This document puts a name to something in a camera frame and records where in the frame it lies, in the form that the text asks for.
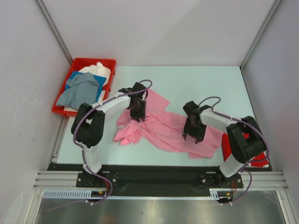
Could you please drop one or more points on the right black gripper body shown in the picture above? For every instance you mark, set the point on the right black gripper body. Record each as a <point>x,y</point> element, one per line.
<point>196,130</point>

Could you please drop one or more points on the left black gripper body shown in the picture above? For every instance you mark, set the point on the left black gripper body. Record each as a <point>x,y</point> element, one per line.
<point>138,111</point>

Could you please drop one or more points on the pink t shirt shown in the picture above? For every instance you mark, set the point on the pink t shirt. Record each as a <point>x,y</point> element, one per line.
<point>164,129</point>

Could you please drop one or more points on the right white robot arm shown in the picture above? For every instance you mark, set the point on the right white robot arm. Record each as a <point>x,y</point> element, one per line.
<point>246,141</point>

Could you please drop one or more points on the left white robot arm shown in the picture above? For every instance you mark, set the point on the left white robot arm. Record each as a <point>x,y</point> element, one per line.
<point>88,126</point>

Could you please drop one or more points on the white t shirt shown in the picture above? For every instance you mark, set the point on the white t shirt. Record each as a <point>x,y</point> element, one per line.
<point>100,73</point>

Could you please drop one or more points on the red plastic bin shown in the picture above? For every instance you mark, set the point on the red plastic bin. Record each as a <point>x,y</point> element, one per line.
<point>77,65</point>

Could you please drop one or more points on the grey t shirt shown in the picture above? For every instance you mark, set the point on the grey t shirt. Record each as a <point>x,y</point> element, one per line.
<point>66,101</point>

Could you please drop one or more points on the red folded t shirt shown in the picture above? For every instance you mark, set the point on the red folded t shirt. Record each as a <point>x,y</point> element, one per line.
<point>258,162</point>

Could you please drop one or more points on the right slotted cable duct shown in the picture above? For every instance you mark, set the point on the right slotted cable duct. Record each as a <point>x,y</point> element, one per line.
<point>221,193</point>

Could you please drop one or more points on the slotted cable duct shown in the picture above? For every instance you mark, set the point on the slotted cable duct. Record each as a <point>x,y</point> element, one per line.
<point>221,193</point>
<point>74,194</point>

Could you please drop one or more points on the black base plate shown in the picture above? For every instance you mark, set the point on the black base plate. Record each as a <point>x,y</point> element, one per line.
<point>151,181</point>

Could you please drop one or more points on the aluminium frame rail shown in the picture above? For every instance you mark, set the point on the aluminium frame rail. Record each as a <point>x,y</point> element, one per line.
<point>264,179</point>

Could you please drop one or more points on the left slotted cable duct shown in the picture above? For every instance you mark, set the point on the left slotted cable duct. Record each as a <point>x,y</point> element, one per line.
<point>74,194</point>

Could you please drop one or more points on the left aluminium corner post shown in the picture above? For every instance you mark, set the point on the left aluminium corner post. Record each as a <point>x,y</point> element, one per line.
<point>53,28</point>

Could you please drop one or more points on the aluminium corner post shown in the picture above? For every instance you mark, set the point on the aluminium corner post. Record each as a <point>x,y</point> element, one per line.
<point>266,22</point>
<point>53,28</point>

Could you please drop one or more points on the right aluminium corner post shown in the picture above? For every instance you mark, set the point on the right aluminium corner post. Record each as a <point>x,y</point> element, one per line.
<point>266,22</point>

